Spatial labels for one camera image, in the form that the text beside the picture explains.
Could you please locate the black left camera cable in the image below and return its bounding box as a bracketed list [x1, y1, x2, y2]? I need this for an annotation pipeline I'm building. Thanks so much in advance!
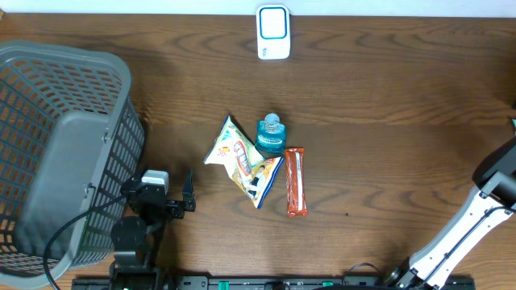
[42, 195, 128, 290]

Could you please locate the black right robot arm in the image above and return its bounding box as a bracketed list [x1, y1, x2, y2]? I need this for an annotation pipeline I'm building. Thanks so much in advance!
[383, 139, 515, 289]

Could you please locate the white barcode scanner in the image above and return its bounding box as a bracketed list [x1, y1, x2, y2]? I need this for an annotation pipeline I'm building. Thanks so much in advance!
[256, 4, 291, 60]

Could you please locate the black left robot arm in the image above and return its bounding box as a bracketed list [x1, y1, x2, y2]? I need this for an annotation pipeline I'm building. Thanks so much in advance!
[107, 168, 196, 290]

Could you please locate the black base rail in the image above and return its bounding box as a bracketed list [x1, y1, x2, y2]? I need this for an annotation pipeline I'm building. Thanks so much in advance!
[72, 275, 476, 290]

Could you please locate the yellow white snack bag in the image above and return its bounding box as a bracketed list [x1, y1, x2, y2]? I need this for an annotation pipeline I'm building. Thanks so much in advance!
[204, 115, 284, 209]

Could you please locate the red snack bar wrapper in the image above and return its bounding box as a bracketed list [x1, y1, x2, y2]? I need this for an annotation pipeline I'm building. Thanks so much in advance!
[285, 147, 308, 218]

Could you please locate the blue mouthwash bottle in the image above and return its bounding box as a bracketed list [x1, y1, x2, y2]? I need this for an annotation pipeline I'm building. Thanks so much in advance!
[255, 113, 286, 155]

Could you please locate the grey plastic shopping basket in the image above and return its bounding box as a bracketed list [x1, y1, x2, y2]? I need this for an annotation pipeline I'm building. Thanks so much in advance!
[1, 40, 144, 289]

